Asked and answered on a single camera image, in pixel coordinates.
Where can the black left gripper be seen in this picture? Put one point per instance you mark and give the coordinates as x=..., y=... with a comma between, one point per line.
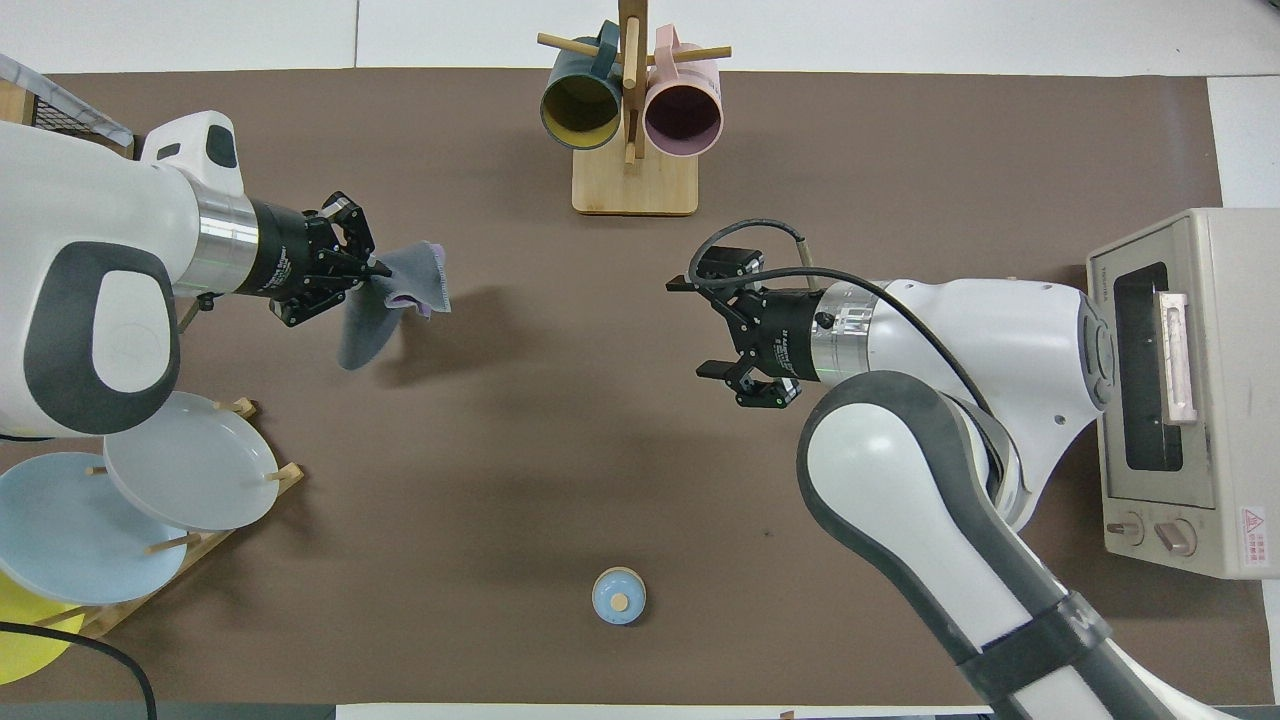
x=295, y=255

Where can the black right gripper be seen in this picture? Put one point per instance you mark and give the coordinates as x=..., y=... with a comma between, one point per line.
x=780, y=335

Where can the purple towel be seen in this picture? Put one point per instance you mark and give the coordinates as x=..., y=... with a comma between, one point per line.
x=375, y=320

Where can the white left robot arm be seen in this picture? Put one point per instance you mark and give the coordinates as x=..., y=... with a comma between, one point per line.
x=80, y=200

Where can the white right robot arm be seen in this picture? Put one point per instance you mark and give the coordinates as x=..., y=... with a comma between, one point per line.
x=1000, y=340

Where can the wooden plate rack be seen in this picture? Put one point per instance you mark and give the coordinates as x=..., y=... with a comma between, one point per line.
x=240, y=407

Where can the wooden mug tree stand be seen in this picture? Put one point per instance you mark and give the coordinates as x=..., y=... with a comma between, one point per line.
x=635, y=190

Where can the pink mug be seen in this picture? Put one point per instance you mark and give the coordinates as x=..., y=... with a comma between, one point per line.
x=683, y=115

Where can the brown table mat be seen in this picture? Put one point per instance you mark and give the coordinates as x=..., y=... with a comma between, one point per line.
x=500, y=450

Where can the grey plate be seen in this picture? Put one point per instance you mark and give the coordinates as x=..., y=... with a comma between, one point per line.
x=190, y=470

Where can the dark teal mug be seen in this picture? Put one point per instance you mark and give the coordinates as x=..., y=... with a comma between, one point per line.
x=580, y=110

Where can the light blue plate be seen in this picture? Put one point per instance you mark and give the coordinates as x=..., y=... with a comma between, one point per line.
x=60, y=540

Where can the yellow plate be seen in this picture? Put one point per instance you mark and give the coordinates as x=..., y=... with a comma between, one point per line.
x=25, y=650

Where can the cream toaster oven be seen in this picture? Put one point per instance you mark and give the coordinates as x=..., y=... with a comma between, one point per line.
x=1230, y=400

